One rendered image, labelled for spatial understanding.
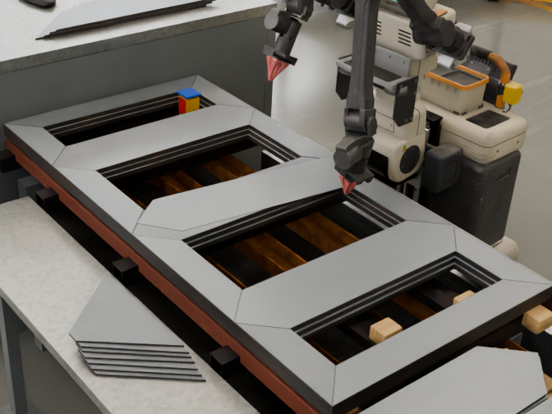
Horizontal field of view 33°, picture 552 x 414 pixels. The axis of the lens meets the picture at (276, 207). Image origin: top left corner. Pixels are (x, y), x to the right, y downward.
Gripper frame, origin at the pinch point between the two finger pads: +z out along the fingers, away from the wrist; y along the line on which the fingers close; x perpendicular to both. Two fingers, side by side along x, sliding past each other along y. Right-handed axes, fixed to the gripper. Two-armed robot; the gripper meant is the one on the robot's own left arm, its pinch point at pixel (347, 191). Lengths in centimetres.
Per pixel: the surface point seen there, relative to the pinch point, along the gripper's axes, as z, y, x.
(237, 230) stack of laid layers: 2.9, -3.5, -36.1
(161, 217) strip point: 3, -17, -52
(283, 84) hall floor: 139, -192, 160
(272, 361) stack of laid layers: -10, 43, -63
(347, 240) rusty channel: 14.4, 5.9, -0.5
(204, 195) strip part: 4.0, -19.9, -35.9
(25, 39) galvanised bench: 6, -110, -45
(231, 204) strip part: 2.0, -11.9, -32.5
